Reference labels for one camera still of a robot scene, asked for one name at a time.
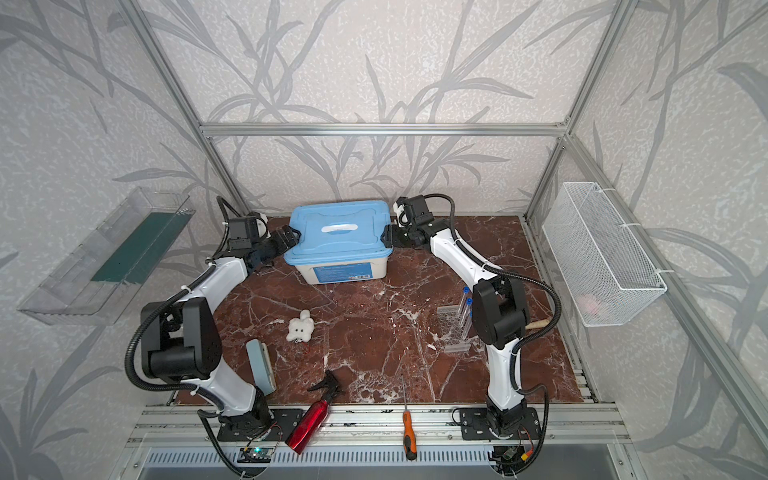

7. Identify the blue plastic bin lid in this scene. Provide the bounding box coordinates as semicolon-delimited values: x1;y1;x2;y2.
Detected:
284;200;392;266

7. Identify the white plush toy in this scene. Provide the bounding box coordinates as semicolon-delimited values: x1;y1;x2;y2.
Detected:
286;310;315;343

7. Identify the orange handled screwdriver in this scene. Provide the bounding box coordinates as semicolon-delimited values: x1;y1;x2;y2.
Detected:
402;406;418;461

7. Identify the white wire mesh basket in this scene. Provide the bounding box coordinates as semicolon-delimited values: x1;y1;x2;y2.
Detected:
543;182;667;327

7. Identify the white plastic storage bin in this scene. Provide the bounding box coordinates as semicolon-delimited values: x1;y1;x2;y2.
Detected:
296;257;388;285

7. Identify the red spray bottle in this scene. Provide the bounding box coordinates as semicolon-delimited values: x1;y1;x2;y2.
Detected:
285;370;341;455

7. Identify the clear acrylic wall shelf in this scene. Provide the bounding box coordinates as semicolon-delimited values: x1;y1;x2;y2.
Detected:
18;187;196;326

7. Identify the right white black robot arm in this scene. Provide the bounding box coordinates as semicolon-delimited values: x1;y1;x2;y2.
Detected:
382;193;562;436

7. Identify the pink object in basket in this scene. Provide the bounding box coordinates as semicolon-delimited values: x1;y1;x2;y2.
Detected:
577;294;604;317

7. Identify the blue capped test tube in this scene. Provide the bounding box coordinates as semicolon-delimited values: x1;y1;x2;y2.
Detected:
456;286;470;320
460;298;473;335

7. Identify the clear test tube rack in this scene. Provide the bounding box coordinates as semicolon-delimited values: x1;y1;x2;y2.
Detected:
437;304;472;353

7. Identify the green circuit board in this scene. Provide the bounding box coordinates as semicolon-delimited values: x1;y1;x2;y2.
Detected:
236;447;275;465

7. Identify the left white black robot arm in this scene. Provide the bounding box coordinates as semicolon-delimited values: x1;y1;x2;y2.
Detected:
124;214;301;427

